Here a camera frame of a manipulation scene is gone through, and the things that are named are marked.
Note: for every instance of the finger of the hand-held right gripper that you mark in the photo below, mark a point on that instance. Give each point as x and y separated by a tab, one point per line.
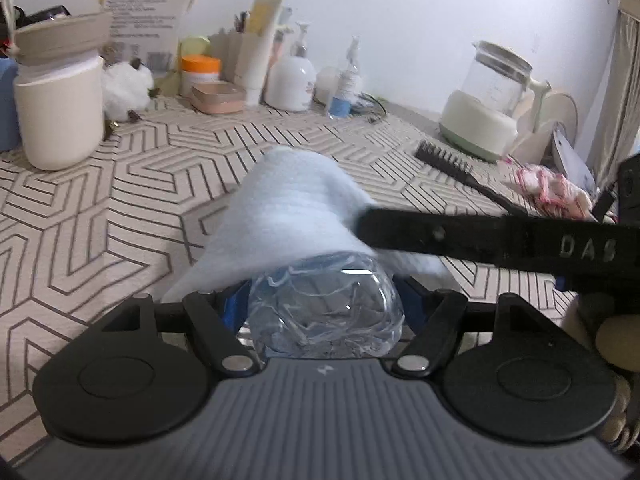
440	234

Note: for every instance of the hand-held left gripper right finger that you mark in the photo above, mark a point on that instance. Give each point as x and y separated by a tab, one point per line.
416	294

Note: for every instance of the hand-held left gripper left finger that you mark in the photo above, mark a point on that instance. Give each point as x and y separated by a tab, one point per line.
231	307

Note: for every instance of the clear plastic water bottle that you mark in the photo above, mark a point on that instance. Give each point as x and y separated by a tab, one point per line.
325	310

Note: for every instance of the white wiping cloth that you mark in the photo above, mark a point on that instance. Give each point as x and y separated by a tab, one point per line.
290	210

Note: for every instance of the blue plastic container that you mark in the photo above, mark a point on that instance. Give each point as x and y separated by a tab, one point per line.
7	105

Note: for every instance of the person's right hand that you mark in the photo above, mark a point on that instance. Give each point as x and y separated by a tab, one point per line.
617	340

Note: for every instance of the black hairbrush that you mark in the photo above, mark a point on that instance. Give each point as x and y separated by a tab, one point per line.
450	165

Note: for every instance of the pink and white cloth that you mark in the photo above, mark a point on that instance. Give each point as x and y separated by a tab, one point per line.
550	187

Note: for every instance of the white paper sheet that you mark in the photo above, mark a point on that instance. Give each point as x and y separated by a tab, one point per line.
572	165

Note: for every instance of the glass electric kettle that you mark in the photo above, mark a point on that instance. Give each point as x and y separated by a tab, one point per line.
485	110

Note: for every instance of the white round board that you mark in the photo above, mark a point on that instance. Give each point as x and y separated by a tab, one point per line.
560	115

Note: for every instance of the blue label spray bottle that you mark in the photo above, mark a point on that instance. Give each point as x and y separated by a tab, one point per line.
344	95

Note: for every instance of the beige curtain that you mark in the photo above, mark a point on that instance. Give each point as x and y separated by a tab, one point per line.
620	80

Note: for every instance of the orange lid jar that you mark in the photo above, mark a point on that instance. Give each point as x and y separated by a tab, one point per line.
200	75
217	97

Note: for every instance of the white pump bottle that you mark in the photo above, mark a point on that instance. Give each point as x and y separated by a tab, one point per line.
290	82

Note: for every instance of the white fluffy plush toy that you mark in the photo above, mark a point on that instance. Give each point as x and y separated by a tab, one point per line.
127	90

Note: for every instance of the pink carton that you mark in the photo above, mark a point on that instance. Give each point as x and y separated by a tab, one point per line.
281	47

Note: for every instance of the pale green round lid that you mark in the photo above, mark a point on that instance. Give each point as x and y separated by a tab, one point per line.
194	47

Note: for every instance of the white squeeze tube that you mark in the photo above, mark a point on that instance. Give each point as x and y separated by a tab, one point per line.
257	45

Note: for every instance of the white canister with beige lid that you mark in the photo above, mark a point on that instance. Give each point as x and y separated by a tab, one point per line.
57	105

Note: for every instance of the beige food pouch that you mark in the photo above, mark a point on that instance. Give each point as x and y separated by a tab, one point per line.
145	5

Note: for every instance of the black bag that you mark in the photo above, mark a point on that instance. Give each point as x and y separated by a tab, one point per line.
35	15

